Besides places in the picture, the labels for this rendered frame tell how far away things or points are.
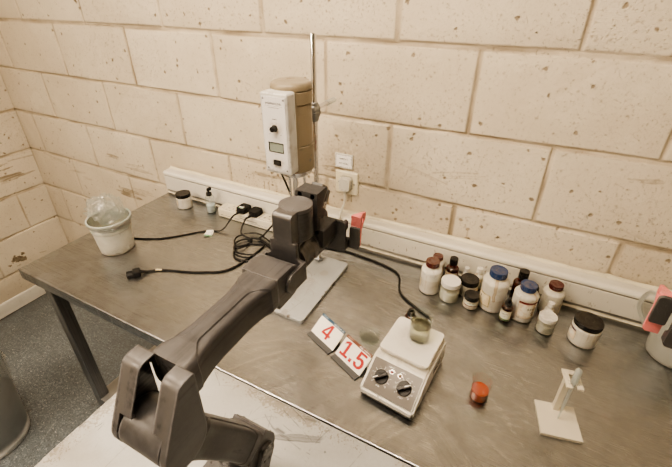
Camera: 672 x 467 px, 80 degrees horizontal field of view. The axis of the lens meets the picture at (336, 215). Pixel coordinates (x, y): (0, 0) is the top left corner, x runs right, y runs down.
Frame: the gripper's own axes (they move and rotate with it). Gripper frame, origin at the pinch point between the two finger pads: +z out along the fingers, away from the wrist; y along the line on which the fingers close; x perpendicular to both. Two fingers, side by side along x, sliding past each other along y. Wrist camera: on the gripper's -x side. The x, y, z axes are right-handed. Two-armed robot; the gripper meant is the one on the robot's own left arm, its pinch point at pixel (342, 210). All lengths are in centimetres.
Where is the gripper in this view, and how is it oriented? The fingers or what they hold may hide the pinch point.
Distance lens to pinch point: 83.4
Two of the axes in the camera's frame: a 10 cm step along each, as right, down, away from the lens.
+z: 4.6, -4.3, 7.8
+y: -8.9, -2.3, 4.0
